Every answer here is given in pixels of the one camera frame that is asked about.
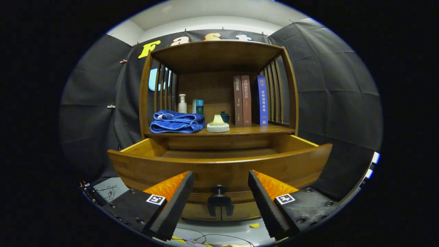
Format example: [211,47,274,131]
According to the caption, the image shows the brown book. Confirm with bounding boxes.
[241,75,252,127]
[234,75,244,127]

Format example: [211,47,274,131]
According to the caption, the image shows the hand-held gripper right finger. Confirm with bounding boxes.
[248,170,340,241]

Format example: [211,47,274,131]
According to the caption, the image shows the wooden countertop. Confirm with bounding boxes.
[144,123,295,138]

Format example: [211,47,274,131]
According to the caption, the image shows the yellow black tape strip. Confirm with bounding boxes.
[171,236,206,247]

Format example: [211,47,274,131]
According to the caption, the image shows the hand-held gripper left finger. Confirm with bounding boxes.
[103,171,195,242]

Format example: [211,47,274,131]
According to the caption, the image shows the black backdrop cloth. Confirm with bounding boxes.
[59,18,383,203]

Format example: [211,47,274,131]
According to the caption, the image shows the wooden cabinet door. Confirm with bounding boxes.
[221,202,263,221]
[181,202,222,221]

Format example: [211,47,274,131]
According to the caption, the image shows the white panel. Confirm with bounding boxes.
[364,151,381,180]

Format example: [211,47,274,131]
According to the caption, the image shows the wooden cabinet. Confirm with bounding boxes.
[138,39,299,222]

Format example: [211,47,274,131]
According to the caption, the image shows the blue folded towel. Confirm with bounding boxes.
[150,110,205,134]

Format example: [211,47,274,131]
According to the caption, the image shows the wooden drawer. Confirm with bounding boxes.
[107,134,333,217]

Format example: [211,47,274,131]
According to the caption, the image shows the thin grey cables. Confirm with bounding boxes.
[96,185,119,201]

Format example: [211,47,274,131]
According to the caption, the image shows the blue book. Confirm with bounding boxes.
[257,75,269,126]

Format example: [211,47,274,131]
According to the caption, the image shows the black device with wires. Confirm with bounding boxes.
[80,182,103,206]

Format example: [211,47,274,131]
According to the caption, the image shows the black floor cables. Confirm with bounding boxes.
[171,226,256,247]

